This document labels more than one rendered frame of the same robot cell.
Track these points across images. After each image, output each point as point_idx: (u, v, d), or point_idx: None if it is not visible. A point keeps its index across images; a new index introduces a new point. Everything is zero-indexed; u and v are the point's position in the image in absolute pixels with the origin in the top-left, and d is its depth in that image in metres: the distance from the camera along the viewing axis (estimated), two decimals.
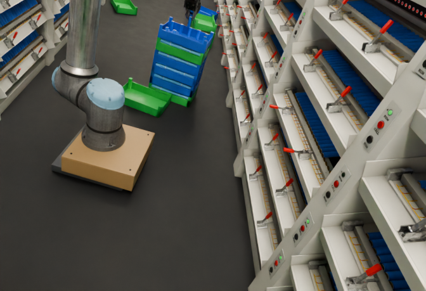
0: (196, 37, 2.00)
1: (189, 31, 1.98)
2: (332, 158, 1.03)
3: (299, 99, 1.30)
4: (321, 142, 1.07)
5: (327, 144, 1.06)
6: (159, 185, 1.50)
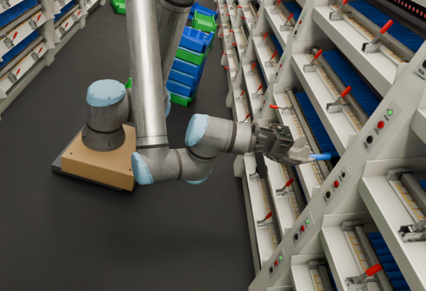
0: (196, 37, 2.00)
1: (189, 31, 1.98)
2: (332, 158, 1.03)
3: (299, 99, 1.30)
4: (321, 142, 1.07)
5: (327, 144, 1.06)
6: (159, 185, 1.50)
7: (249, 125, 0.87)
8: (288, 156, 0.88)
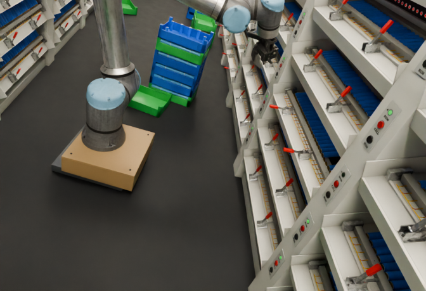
0: (196, 37, 2.00)
1: (189, 31, 1.98)
2: (332, 158, 1.03)
3: (299, 99, 1.30)
4: (321, 142, 1.07)
5: (327, 144, 1.06)
6: (159, 185, 1.50)
7: (276, 35, 1.26)
8: (256, 54, 1.38)
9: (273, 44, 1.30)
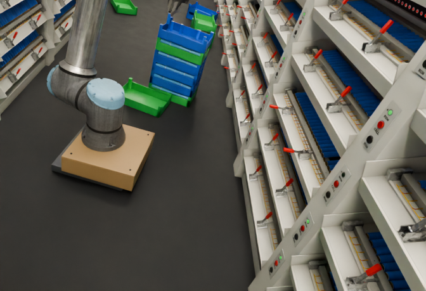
0: (196, 37, 2.00)
1: (334, 160, 0.99)
2: (332, 158, 1.03)
3: (299, 99, 1.30)
4: (321, 142, 1.07)
5: (327, 144, 1.06)
6: (159, 185, 1.50)
7: None
8: (179, 2, 1.78)
9: None
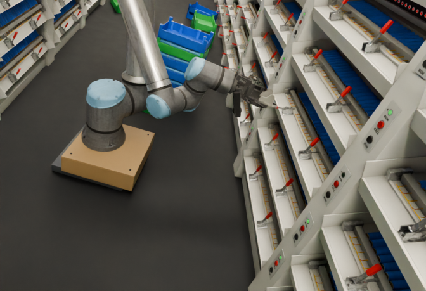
0: (196, 37, 2.00)
1: (339, 160, 0.99)
2: None
3: (302, 99, 1.30)
4: (325, 141, 1.07)
5: (331, 143, 1.06)
6: (159, 185, 1.50)
7: (233, 72, 1.17)
8: (258, 101, 1.19)
9: None
